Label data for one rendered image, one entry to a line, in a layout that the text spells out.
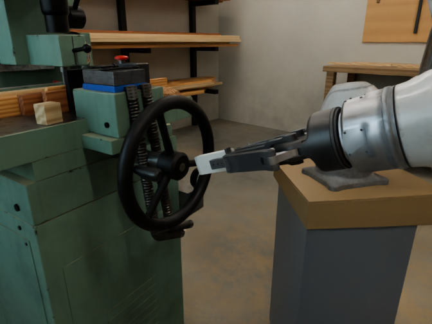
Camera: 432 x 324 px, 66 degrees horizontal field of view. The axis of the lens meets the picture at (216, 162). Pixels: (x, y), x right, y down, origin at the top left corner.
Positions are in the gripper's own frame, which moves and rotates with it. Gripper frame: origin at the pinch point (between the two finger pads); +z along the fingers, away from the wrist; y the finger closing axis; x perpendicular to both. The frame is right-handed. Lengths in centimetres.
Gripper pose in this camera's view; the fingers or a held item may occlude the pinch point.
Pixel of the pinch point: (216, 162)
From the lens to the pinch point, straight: 51.7
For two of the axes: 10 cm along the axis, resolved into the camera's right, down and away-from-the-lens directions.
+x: 2.9, 9.5, 1.4
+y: -5.6, 2.9, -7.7
